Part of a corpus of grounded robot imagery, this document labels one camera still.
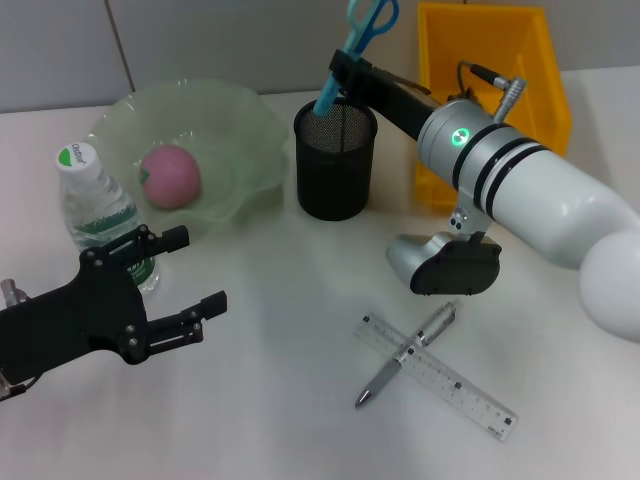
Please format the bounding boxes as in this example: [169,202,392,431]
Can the gripper cable with connector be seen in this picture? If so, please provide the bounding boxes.
[0,278,37,402]
[456,59,530,125]

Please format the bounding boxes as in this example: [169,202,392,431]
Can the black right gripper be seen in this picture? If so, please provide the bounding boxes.
[328,48,445,144]

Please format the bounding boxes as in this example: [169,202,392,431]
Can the right gripper cable with connector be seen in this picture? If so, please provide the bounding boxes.
[456,59,530,125]

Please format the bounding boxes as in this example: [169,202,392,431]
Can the blue scissors with sheath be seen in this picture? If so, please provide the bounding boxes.
[313,0,400,117]

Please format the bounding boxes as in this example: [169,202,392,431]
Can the silver retractable pen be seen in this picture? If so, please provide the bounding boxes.
[353,298,462,409]

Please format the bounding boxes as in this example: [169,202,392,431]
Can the pink peach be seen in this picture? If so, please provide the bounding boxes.
[138,144,202,210]

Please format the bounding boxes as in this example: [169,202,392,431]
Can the transparent plastic ruler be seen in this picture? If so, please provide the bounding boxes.
[352,312,520,444]

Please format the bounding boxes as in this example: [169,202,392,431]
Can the green wavy glass fruit plate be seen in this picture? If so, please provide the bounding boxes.
[88,76,291,242]

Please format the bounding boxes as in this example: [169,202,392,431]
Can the left gripper cable with connector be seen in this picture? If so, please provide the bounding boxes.
[0,278,37,402]

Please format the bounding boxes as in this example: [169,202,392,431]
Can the green label water bottle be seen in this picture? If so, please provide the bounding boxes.
[54,141,162,294]

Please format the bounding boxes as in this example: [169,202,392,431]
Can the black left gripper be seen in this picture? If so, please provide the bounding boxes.
[0,224,229,385]

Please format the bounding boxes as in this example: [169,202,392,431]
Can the yellow plastic storage bin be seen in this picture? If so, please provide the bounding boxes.
[412,1,573,211]

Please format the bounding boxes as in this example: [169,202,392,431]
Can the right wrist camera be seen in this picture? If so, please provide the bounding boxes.
[385,229,503,297]

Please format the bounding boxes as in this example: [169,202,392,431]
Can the black mesh pen holder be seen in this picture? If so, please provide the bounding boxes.
[292,96,378,221]

